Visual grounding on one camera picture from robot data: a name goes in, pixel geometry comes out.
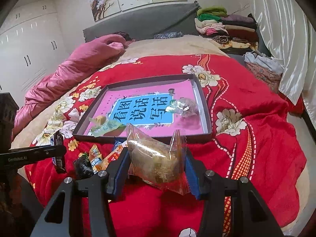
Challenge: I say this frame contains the orange biscuit packet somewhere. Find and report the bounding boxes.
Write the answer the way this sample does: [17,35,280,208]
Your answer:
[95,141,127,173]

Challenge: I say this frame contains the black candy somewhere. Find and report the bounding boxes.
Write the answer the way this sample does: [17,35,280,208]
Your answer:
[73,153,94,180]

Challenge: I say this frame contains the yellow snack packet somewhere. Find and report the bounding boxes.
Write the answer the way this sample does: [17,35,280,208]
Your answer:
[88,144,103,174]

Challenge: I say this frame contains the clear brown cake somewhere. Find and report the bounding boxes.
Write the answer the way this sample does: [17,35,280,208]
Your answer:
[126,124,190,195]

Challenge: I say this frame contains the dark blue snack bar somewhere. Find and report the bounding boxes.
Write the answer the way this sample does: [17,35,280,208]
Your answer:
[113,139,124,149]

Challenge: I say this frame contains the Snickers chocolate bar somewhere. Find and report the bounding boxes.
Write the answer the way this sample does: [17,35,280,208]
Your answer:
[50,131,66,173]

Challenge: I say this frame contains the light green snack packet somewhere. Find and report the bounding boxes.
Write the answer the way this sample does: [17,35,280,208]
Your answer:
[89,115,125,137]

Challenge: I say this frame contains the clear small pastry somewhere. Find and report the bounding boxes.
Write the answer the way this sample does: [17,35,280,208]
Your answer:
[165,97,199,118]

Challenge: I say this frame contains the red floral blanket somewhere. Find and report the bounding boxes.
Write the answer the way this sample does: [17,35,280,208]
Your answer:
[33,54,306,236]

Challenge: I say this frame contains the pink book with blue title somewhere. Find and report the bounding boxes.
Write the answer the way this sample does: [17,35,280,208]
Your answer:
[88,79,204,137]

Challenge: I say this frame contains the white wardrobe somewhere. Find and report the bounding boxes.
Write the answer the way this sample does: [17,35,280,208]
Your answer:
[1,0,69,106]

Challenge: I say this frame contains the pink quilt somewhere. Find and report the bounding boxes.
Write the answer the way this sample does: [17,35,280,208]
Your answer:
[12,34,135,139]

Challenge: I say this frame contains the grey crumpled clothes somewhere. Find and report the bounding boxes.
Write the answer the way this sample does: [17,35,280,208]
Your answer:
[244,50,284,74]

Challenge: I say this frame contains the blue patterned cloth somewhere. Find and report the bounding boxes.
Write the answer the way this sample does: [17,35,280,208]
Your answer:
[154,32,184,39]

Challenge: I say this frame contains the stack of folded clothes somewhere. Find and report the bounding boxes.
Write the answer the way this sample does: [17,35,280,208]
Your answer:
[194,6,259,54]

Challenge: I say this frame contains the grey headboard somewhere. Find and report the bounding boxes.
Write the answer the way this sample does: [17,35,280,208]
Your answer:
[83,1,200,42]

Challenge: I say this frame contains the white satin curtain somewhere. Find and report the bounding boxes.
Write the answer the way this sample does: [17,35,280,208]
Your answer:
[252,0,315,124]

